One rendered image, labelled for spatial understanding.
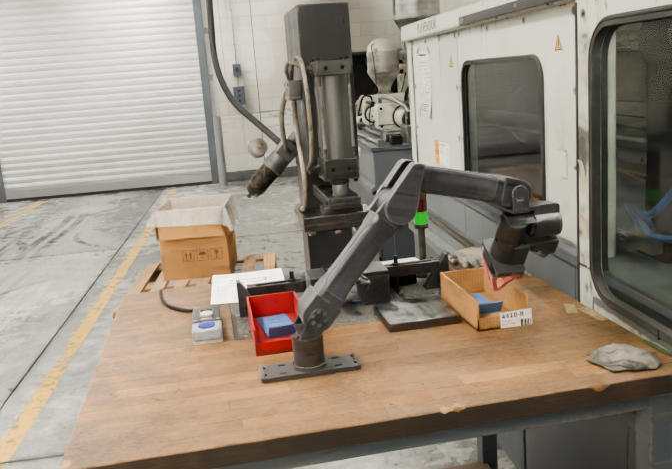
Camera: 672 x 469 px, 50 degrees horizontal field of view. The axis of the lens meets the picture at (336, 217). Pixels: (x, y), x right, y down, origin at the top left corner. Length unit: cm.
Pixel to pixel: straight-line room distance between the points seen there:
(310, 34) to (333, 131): 25
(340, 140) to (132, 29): 939
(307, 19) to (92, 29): 938
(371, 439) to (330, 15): 103
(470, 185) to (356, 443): 54
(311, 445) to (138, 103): 993
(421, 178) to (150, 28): 975
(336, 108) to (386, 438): 81
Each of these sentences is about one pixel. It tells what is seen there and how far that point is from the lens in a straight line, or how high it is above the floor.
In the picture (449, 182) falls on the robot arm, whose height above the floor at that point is 125.
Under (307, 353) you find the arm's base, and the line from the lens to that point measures 143.
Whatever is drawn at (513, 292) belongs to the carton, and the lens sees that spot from 171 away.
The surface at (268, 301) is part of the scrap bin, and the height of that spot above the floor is 94.
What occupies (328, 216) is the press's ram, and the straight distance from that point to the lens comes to 176.
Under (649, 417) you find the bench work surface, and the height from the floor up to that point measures 80.
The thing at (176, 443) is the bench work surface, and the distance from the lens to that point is 127.
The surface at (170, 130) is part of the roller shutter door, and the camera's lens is 1099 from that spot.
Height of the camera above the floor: 148
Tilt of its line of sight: 11 degrees down
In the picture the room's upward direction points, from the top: 4 degrees counter-clockwise
